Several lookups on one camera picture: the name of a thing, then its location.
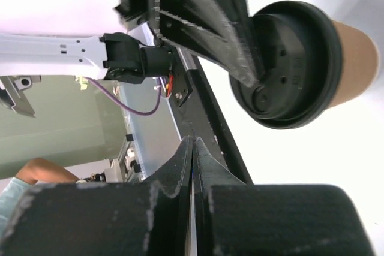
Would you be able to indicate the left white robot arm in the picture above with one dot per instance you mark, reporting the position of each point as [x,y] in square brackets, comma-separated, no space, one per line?
[116,56]

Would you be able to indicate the black cup lid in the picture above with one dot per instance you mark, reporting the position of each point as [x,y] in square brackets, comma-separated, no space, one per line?
[302,54]

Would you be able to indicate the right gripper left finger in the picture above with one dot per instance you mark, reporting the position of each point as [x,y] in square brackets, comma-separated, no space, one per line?
[147,218]

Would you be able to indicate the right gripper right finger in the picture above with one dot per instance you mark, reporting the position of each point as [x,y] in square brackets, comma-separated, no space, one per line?
[235,218]

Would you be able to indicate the single brown paper cup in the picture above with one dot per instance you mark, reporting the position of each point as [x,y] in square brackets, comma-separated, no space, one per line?
[360,64]

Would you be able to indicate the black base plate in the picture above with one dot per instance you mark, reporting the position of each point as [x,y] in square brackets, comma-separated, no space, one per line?
[198,114]

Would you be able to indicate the person's forearm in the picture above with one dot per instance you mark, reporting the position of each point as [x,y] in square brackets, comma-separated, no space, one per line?
[42,170]

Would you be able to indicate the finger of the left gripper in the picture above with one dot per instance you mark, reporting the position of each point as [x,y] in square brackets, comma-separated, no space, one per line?
[220,31]

